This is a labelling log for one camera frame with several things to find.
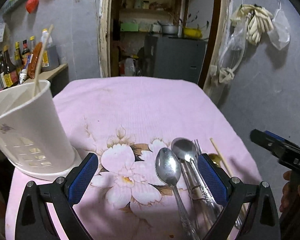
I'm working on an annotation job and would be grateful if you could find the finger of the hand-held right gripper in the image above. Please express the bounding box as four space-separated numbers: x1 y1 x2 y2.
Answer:
249 129 286 157
264 130 300 152

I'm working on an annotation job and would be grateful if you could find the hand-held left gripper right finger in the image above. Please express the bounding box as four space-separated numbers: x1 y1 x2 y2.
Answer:
197 154 282 240

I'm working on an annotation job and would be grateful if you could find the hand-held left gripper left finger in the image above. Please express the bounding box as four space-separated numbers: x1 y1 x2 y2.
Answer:
15 152 99 240

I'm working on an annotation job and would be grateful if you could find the small gold spoon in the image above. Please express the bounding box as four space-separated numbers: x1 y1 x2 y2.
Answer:
207 153 222 167

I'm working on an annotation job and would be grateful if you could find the steel fork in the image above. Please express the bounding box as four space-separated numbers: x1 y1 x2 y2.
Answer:
194 139 242 230

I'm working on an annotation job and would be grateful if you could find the plain steel spoon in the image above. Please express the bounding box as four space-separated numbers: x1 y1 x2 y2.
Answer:
171 137 223 222

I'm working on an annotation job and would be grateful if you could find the steel spoon with patterned handle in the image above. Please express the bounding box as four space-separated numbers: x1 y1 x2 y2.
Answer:
155 147 200 240

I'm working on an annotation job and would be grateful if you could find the white plastic utensil holder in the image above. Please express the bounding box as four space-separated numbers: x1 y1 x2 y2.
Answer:
0 79 83 182

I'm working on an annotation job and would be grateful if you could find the person's right hand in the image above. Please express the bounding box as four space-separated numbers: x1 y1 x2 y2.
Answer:
279 170 300 214

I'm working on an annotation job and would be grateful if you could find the white knotted cloth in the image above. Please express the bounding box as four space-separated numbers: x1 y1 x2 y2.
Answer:
210 65 234 84

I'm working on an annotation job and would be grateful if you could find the pink floral tablecloth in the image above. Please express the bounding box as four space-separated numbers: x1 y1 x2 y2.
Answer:
5 76 263 240

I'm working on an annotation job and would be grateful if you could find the long clear plastic bag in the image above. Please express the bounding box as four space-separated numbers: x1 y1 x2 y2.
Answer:
219 17 248 68

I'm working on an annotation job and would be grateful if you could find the small clear plastic bag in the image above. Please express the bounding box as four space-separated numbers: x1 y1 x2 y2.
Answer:
267 2 291 51

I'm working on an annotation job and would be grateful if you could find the white cotton gloves bundle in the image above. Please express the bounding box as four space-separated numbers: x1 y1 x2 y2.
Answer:
230 4 274 46

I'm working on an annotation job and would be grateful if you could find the wooden shelf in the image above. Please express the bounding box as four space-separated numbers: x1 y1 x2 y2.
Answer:
22 64 69 86

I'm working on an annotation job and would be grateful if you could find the white tube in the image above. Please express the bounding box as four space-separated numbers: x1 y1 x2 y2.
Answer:
19 69 29 84

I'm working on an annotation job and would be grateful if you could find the clear plastic jug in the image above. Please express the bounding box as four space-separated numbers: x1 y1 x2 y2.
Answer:
125 58 136 76

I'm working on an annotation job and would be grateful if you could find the grey refrigerator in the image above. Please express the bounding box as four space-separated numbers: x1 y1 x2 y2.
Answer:
144 35 207 84

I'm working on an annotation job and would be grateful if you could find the grey box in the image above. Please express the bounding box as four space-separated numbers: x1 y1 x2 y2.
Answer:
48 45 59 68

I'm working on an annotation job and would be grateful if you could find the orange seasoning packet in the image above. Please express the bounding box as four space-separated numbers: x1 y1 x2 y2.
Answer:
27 42 43 79

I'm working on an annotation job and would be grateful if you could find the clear yellow-capped oil bottle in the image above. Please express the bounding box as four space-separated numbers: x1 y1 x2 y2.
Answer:
41 29 53 67

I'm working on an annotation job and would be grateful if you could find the yellow container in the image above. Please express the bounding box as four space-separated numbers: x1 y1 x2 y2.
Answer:
183 27 203 39

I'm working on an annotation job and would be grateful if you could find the dark soy sauce bottle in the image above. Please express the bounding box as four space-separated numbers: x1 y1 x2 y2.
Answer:
15 42 24 74
3 45 19 87
22 39 31 68

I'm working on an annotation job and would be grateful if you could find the dark sauce bottle with pump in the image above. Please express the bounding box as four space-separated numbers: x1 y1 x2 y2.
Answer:
0 51 9 89

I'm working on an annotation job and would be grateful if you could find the metal pot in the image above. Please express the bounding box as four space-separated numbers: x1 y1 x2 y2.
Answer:
157 20 180 35

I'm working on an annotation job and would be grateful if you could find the green box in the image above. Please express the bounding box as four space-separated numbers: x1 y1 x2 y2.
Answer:
120 22 139 33

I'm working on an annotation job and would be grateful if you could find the red plastic bag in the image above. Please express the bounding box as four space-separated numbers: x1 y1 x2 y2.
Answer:
26 0 40 13

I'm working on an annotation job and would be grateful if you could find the wooden door frame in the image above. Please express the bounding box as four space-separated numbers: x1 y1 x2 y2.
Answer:
97 0 237 101

